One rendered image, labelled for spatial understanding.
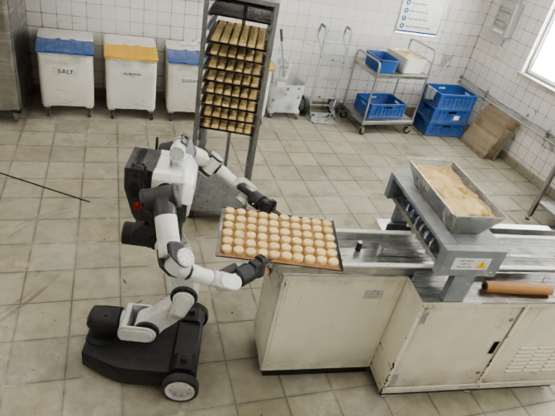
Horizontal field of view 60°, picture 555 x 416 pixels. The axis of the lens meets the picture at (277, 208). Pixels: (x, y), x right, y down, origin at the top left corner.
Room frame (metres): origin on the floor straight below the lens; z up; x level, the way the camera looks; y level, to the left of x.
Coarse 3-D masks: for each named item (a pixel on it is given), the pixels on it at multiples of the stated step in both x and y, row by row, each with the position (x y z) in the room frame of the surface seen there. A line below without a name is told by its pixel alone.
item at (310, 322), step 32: (352, 256) 2.11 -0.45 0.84; (288, 288) 1.85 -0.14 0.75; (320, 288) 1.90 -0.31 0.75; (352, 288) 1.95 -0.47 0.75; (384, 288) 2.00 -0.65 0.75; (256, 320) 2.11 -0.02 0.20; (288, 320) 1.86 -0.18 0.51; (320, 320) 1.92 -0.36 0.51; (352, 320) 1.97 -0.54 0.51; (384, 320) 2.02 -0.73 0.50; (288, 352) 1.88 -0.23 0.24; (320, 352) 1.93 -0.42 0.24; (352, 352) 1.99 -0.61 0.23
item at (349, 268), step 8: (280, 264) 1.84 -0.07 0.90; (344, 264) 1.95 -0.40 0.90; (352, 264) 1.96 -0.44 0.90; (360, 264) 1.97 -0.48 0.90; (368, 264) 1.99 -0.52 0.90; (376, 264) 2.00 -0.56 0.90; (384, 264) 2.02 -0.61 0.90; (392, 264) 2.03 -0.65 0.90; (400, 264) 2.04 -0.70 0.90; (408, 264) 2.06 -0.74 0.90; (416, 264) 2.07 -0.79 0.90; (424, 264) 2.09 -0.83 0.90; (432, 264) 2.10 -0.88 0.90; (280, 272) 1.84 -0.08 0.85; (288, 272) 1.86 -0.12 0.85; (296, 272) 1.87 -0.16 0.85; (304, 272) 1.88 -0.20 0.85; (312, 272) 1.89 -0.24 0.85; (320, 272) 1.90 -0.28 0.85; (328, 272) 1.92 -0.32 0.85; (336, 272) 1.93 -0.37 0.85; (344, 272) 1.94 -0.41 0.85; (352, 272) 1.95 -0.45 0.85; (360, 272) 1.97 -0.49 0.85; (368, 272) 1.98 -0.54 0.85; (376, 272) 1.99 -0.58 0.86; (384, 272) 2.00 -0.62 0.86; (392, 272) 2.02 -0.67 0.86; (400, 272) 2.03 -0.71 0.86; (408, 272) 2.04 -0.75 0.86; (536, 272) 2.27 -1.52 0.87; (544, 272) 2.29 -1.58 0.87; (552, 272) 2.30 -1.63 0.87
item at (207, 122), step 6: (204, 120) 3.36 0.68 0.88; (210, 120) 3.39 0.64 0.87; (216, 120) 3.40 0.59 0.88; (222, 120) 3.42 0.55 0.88; (210, 126) 3.30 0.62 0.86; (216, 126) 3.29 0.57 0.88; (222, 126) 3.30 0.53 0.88; (228, 126) 3.37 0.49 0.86; (234, 126) 3.36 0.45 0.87; (240, 126) 3.37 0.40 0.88; (246, 126) 3.39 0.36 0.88; (240, 132) 3.30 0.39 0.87; (246, 132) 3.31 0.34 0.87; (252, 132) 3.35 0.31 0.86
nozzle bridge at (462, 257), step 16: (400, 176) 2.50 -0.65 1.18; (384, 192) 2.54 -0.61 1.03; (400, 192) 2.51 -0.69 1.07; (416, 192) 2.34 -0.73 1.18; (400, 208) 2.39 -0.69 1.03; (416, 208) 2.19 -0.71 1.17; (432, 208) 2.21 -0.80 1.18; (432, 224) 2.05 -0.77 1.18; (448, 240) 1.94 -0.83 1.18; (464, 240) 1.96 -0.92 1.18; (480, 240) 1.99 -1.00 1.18; (496, 240) 2.03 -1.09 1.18; (432, 256) 1.98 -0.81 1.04; (448, 256) 1.86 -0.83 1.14; (464, 256) 1.88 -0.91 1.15; (480, 256) 1.90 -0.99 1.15; (496, 256) 1.93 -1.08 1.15; (448, 272) 1.87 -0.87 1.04; (464, 272) 1.89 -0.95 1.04; (480, 272) 1.92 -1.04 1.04; (448, 288) 1.88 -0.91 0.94; (464, 288) 1.91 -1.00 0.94
